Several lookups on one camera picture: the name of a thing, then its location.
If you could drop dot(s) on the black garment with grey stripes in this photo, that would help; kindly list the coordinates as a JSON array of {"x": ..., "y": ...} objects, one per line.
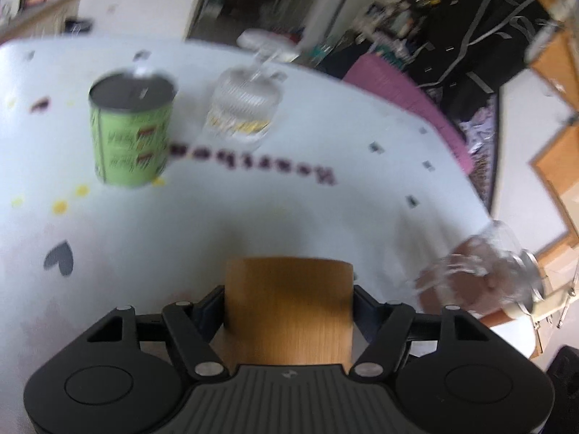
[{"x": 479, "y": 31}]

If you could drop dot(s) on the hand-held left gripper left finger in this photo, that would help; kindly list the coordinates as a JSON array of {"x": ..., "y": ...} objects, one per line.
[{"x": 211, "y": 311}]

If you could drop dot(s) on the green tin can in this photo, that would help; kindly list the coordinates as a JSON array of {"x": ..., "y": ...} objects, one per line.
[{"x": 131, "y": 140}]

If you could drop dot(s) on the cork board with wooden frame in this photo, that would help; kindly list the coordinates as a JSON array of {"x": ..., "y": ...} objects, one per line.
[{"x": 558, "y": 153}]

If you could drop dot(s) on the clear stemmed glass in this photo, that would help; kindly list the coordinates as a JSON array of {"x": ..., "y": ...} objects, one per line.
[{"x": 267, "y": 45}]

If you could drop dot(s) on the ribbed clear glass cup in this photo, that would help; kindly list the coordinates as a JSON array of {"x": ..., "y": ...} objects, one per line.
[{"x": 244, "y": 104}]

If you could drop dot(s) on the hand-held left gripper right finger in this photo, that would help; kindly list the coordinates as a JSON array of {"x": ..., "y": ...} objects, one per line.
[{"x": 362, "y": 312}]

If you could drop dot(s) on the dark heart sticker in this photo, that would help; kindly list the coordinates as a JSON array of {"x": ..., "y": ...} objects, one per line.
[{"x": 59, "y": 258}]

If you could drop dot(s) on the wooden block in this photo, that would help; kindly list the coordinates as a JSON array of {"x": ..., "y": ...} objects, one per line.
[{"x": 289, "y": 312}]

